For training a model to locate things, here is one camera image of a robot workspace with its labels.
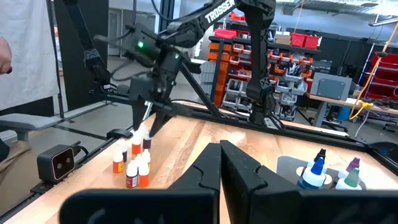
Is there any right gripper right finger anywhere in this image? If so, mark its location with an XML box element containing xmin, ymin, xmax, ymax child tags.
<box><xmin>220</xmin><ymin>139</ymin><xmax>398</xmax><ymax>224</ymax></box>

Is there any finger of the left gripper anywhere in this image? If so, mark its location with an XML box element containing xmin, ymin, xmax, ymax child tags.
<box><xmin>149</xmin><ymin>107</ymin><xmax>174</xmax><ymax>138</ymax></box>
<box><xmin>132</xmin><ymin>99</ymin><xmax>147</xmax><ymax>131</ymax></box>

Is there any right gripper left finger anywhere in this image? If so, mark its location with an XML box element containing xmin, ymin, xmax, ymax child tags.
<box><xmin>58</xmin><ymin>142</ymin><xmax>222</xmax><ymax>224</ymax></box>

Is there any purple small dropper bottle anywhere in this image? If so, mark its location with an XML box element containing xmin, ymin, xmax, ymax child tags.
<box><xmin>120</xmin><ymin>141</ymin><xmax>129</xmax><ymax>162</ymax></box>

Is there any white plastic storage bin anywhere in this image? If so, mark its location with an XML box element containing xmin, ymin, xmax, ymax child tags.
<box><xmin>275</xmin><ymin>154</ymin><xmax>368</xmax><ymax>191</ymax></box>

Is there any orange small dropper bottle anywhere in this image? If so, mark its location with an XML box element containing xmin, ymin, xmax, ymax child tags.
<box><xmin>137</xmin><ymin>163</ymin><xmax>150</xmax><ymax>188</ymax></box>
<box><xmin>141</xmin><ymin>148</ymin><xmax>152</xmax><ymax>169</ymax></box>

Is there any dark red small dropper bottle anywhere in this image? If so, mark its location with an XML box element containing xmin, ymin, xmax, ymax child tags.
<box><xmin>126</xmin><ymin>161</ymin><xmax>139</xmax><ymax>189</ymax></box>

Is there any blue Chefmaster colour bottle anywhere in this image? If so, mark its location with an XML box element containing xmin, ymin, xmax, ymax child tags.
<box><xmin>297</xmin><ymin>157</ymin><xmax>326</xmax><ymax>190</ymax></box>

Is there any green Chefmaster colour bottle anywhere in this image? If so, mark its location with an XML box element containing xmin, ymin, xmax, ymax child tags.
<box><xmin>335</xmin><ymin>167</ymin><xmax>363</xmax><ymax>191</ymax></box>

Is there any purple Chefmaster colour bottle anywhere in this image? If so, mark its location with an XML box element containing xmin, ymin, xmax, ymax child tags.
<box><xmin>338</xmin><ymin>157</ymin><xmax>361</xmax><ymax>180</ymax></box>

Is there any silver aluminium extrusion bar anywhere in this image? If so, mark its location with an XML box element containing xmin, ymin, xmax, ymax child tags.
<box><xmin>142</xmin><ymin>101</ymin><xmax>154</xmax><ymax>122</ymax></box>

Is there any dark blue small dropper bottle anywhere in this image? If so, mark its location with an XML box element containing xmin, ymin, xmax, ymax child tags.
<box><xmin>142</xmin><ymin>129</ymin><xmax>152</xmax><ymax>150</ymax></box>

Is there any black table clamp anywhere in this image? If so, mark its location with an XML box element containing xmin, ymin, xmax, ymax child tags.
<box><xmin>106</xmin><ymin>128</ymin><xmax>134</xmax><ymax>141</ymax></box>

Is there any orange-red small dropper bottle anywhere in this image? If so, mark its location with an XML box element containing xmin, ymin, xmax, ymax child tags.
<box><xmin>112</xmin><ymin>148</ymin><xmax>125</xmax><ymax>174</ymax></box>

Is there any black partition panel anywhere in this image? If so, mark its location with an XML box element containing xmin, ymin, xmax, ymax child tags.
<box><xmin>54</xmin><ymin>0</ymin><xmax>109</xmax><ymax>111</ymax></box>

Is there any red plastic crate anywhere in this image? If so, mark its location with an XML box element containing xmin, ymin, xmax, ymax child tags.
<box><xmin>213</xmin><ymin>28</ymin><xmax>239</xmax><ymax>40</ymax></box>

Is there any grey padded bench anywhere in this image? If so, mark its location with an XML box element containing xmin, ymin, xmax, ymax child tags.
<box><xmin>0</xmin><ymin>112</ymin><xmax>65</xmax><ymax>142</ymax></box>

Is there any person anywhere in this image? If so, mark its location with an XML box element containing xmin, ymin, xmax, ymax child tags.
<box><xmin>0</xmin><ymin>0</ymin><xmax>60</xmax><ymax>111</ymax></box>

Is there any wooden top workbench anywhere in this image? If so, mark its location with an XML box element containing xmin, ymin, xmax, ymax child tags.
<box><xmin>306</xmin><ymin>92</ymin><xmax>398</xmax><ymax>128</ymax></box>

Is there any grey equipment box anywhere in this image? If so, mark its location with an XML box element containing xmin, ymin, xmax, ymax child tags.
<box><xmin>310</xmin><ymin>72</ymin><xmax>354</xmax><ymax>101</ymax></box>

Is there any tan padded seat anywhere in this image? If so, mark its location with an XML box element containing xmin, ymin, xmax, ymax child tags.
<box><xmin>0</xmin><ymin>139</ymin><xmax>41</xmax><ymax>215</ymax></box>

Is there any brown cardboard box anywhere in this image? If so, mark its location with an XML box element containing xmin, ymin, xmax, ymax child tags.
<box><xmin>275</xmin><ymin>30</ymin><xmax>292</xmax><ymax>46</ymax></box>

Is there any person's hand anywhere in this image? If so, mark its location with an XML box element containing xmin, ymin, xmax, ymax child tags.
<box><xmin>0</xmin><ymin>36</ymin><xmax>13</xmax><ymax>75</ymax></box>

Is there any red plastic bin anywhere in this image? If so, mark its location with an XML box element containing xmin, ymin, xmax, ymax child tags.
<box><xmin>290</xmin><ymin>32</ymin><xmax>307</xmax><ymax>47</ymax></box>
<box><xmin>304</xmin><ymin>35</ymin><xmax>320</xmax><ymax>50</ymax></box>

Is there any red bin shelf rack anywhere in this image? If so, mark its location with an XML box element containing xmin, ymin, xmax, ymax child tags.
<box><xmin>357</xmin><ymin>51</ymin><xmax>398</xmax><ymax>100</ymax></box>

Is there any black camera cable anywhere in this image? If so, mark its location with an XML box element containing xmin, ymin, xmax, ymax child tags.
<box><xmin>73</xmin><ymin>141</ymin><xmax>91</xmax><ymax>156</ymax></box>

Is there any black depth camera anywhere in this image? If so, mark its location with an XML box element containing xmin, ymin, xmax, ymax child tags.
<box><xmin>36</xmin><ymin>143</ymin><xmax>77</xmax><ymax>184</ymax></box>

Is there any yellow hanging power cable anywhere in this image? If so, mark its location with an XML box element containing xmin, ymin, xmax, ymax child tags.
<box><xmin>348</xmin><ymin>21</ymin><xmax>398</xmax><ymax>121</ymax></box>

